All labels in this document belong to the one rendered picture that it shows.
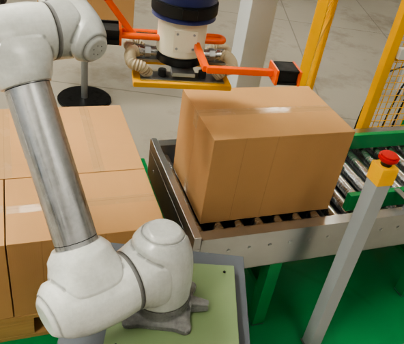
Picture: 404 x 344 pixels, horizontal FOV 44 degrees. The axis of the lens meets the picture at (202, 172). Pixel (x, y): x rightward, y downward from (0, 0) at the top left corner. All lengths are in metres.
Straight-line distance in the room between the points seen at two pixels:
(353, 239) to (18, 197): 1.31
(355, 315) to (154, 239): 1.62
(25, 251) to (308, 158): 1.13
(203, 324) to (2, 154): 1.35
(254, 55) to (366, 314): 1.56
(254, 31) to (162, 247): 2.00
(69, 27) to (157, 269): 0.59
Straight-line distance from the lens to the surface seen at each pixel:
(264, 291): 2.27
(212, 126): 1.87
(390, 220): 2.33
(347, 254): 2.01
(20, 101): 1.15
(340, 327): 2.57
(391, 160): 1.78
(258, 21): 3.00
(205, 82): 1.75
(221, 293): 1.47
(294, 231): 2.05
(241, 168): 1.91
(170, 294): 1.28
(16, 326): 2.27
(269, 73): 1.63
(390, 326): 2.70
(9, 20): 1.15
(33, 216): 2.04
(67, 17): 1.20
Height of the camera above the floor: 1.87
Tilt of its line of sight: 35 degrees down
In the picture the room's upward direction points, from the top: 9 degrees clockwise
